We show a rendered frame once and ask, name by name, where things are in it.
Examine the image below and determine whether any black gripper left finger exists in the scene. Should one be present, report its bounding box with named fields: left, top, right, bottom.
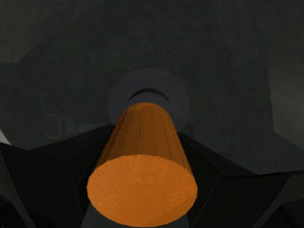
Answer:
left=0, top=124, right=115, bottom=228

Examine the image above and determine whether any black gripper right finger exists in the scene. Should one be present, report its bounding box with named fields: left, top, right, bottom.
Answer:
left=176, top=133, right=304, bottom=228

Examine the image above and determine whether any orange knob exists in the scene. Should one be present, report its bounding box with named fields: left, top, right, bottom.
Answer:
left=87, top=103, right=198, bottom=228

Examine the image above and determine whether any dark grey round pedestal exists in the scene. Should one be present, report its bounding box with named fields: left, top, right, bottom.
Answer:
left=106, top=67, right=190, bottom=133

